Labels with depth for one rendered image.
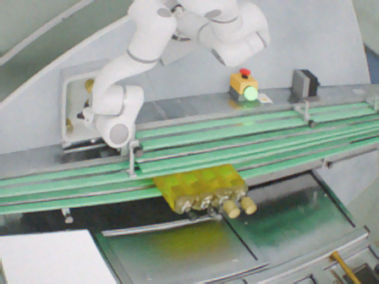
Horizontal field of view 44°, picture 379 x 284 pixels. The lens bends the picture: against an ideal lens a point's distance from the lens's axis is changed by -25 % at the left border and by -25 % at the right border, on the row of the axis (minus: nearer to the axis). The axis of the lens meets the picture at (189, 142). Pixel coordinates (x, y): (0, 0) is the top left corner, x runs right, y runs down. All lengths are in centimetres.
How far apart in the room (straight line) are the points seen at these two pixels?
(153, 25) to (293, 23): 87
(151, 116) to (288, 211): 58
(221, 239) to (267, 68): 62
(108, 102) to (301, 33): 90
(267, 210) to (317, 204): 22
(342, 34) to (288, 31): 32
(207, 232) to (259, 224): 20
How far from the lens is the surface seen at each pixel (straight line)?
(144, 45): 125
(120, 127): 140
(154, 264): 164
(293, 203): 201
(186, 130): 174
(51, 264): 160
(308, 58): 209
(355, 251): 185
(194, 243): 173
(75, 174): 169
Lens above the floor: 225
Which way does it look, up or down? 49 degrees down
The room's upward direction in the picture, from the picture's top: 142 degrees clockwise
